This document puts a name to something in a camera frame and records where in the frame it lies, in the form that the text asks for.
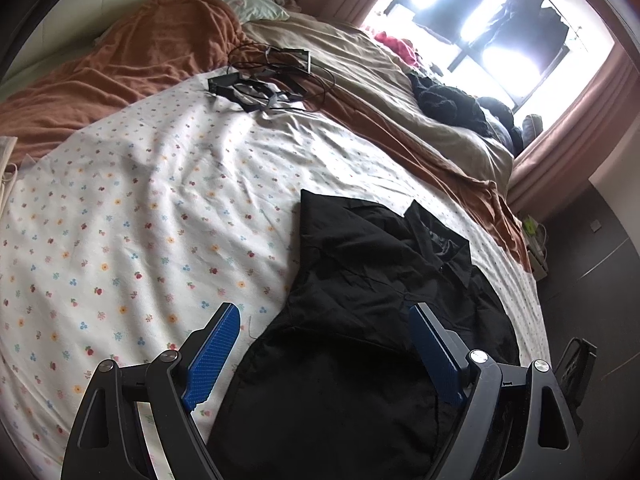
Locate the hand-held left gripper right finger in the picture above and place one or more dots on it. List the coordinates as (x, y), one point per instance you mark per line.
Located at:
(435, 355)

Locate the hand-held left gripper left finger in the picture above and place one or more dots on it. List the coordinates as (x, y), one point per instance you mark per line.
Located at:
(212, 355)

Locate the black shirt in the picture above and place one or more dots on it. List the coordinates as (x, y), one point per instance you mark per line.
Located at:
(350, 335)

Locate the black clothes pile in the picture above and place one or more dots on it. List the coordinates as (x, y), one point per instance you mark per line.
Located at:
(450, 100)

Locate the black plastic object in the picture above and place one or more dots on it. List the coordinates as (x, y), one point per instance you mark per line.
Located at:
(575, 365)

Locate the white power strip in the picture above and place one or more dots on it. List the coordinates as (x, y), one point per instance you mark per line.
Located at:
(537, 255)

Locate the white floral bedsheet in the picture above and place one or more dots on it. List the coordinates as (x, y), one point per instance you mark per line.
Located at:
(125, 210)

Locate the grey cloth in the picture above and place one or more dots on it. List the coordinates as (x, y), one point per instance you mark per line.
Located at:
(531, 130)

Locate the white cabinet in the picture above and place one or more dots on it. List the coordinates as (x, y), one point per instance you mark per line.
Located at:
(617, 190)

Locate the small black device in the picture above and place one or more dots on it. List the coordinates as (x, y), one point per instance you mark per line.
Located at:
(222, 84)

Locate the beige duvet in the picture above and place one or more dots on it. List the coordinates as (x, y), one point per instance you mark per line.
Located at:
(360, 70)

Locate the window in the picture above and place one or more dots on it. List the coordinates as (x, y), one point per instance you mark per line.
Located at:
(500, 52)

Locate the red cloth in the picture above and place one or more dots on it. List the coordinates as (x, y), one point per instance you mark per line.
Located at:
(395, 42)

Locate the orange brown blanket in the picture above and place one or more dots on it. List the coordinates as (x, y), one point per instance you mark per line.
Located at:
(150, 45)

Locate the dark hanging garment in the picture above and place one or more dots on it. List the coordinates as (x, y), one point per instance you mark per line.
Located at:
(460, 0)
(525, 25)

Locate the pale green floral pillow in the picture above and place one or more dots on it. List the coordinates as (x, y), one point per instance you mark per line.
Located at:
(240, 2)

